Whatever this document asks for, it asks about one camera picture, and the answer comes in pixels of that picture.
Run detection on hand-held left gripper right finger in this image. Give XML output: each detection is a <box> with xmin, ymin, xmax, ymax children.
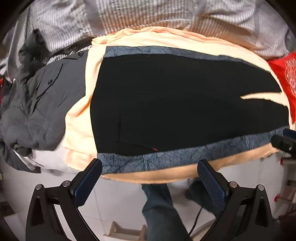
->
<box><xmin>196</xmin><ymin>159</ymin><xmax>280</xmax><ymax>241</ymax></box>

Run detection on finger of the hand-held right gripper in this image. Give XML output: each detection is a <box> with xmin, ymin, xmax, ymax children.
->
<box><xmin>283</xmin><ymin>128</ymin><xmax>296</xmax><ymax>139</ymax></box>
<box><xmin>270</xmin><ymin>134</ymin><xmax>296</xmax><ymax>160</ymax></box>

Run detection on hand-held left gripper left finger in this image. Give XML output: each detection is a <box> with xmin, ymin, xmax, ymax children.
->
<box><xmin>25</xmin><ymin>158</ymin><xmax>103</xmax><ymax>241</ymax></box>

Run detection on black pants with blue-grey trim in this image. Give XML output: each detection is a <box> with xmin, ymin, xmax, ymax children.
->
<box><xmin>90</xmin><ymin>46</ymin><xmax>290</xmax><ymax>174</ymax></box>

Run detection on wooden rack with red clamps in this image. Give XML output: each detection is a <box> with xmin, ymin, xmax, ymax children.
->
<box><xmin>273</xmin><ymin>156</ymin><xmax>296</xmax><ymax>210</ymax></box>

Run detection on light grey cloth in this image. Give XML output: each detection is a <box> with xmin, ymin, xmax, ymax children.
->
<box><xmin>14</xmin><ymin>146</ymin><xmax>78</xmax><ymax>175</ymax></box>

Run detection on peach cloth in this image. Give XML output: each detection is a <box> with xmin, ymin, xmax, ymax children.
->
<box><xmin>62</xmin><ymin>26</ymin><xmax>296</xmax><ymax>184</ymax></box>

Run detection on wooden stool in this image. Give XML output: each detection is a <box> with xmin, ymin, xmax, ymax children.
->
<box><xmin>104</xmin><ymin>221</ymin><xmax>148</xmax><ymax>241</ymax></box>

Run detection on red patterned cloth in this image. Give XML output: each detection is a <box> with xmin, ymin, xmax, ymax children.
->
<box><xmin>266</xmin><ymin>52</ymin><xmax>296</xmax><ymax>102</ymax></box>

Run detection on dark grey jacket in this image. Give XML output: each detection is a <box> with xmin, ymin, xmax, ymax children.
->
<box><xmin>0</xmin><ymin>29</ymin><xmax>93</xmax><ymax>160</ymax></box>

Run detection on black cable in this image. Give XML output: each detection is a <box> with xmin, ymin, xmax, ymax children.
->
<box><xmin>188</xmin><ymin>206</ymin><xmax>209</xmax><ymax>240</ymax></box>

